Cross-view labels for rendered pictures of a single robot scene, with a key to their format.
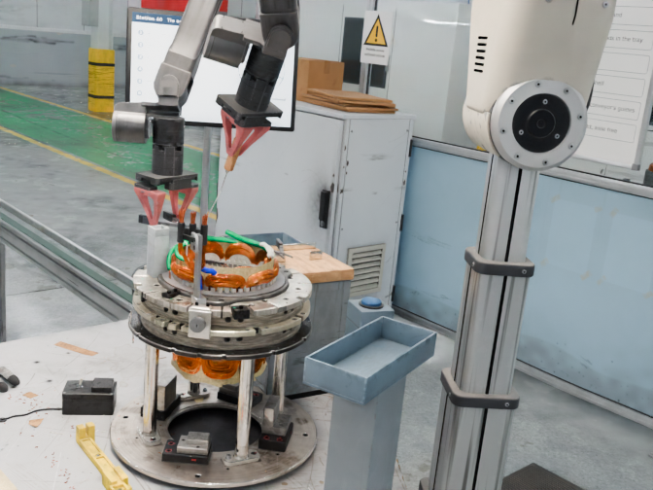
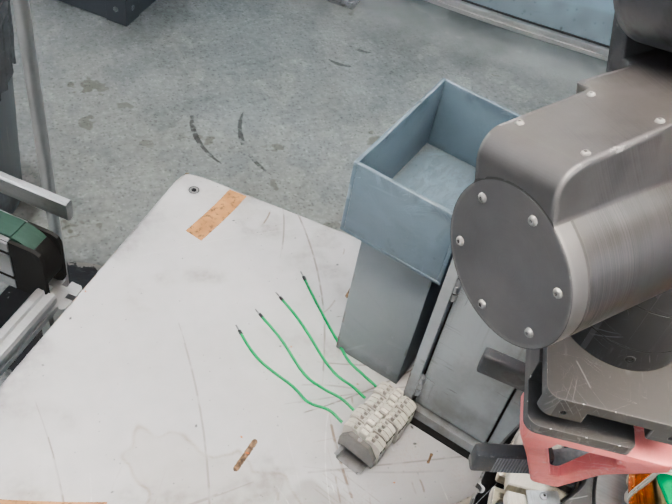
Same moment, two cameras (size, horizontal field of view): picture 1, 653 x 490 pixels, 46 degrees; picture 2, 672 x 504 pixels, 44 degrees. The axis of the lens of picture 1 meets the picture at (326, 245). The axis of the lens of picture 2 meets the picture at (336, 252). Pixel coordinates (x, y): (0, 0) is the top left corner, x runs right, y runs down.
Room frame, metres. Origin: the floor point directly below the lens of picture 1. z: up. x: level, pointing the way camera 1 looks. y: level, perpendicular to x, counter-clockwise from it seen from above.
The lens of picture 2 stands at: (1.28, 0.55, 1.53)
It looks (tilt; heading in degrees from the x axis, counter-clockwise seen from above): 47 degrees down; 326
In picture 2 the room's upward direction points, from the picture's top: 12 degrees clockwise
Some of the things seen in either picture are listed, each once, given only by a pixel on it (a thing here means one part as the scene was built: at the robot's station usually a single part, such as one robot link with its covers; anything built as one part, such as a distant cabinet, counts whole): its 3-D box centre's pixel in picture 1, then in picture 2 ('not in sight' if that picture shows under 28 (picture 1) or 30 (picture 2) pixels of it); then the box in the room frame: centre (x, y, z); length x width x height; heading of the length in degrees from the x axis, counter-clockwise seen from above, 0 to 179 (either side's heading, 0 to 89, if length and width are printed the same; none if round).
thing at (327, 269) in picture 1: (292, 263); not in sight; (1.60, 0.07, 1.05); 0.20 x 0.19 x 0.02; 32
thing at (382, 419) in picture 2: not in sight; (378, 422); (1.62, 0.23, 0.80); 0.10 x 0.05 x 0.04; 117
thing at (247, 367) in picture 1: (244, 406); not in sight; (1.21, 0.12, 0.91); 0.02 x 0.02 x 0.21
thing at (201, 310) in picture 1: (200, 321); not in sight; (1.16, 0.19, 1.07); 0.04 x 0.02 x 0.05; 85
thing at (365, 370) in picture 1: (365, 423); not in sight; (1.16, -0.09, 0.92); 0.25 x 0.11 x 0.28; 149
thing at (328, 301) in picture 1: (287, 325); (549, 332); (1.60, 0.07, 0.91); 0.19 x 0.19 x 0.26; 32
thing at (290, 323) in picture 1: (279, 325); not in sight; (1.23, 0.07, 1.06); 0.09 x 0.04 x 0.01; 127
